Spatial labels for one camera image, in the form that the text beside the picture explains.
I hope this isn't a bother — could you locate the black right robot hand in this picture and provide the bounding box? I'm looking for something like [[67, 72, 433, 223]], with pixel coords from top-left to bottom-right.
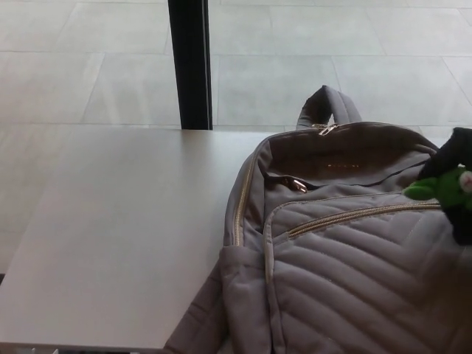
[[419, 126, 472, 246]]

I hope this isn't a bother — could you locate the green plush keychain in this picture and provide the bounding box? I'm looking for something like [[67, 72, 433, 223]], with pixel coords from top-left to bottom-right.
[[401, 164, 472, 203]]

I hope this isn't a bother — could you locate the grey quilted backpack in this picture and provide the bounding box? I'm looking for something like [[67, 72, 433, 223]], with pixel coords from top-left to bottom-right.
[[162, 85, 472, 354]]

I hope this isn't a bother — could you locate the black window frame post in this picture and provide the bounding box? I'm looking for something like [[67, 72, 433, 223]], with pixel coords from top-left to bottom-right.
[[167, 0, 214, 131]]

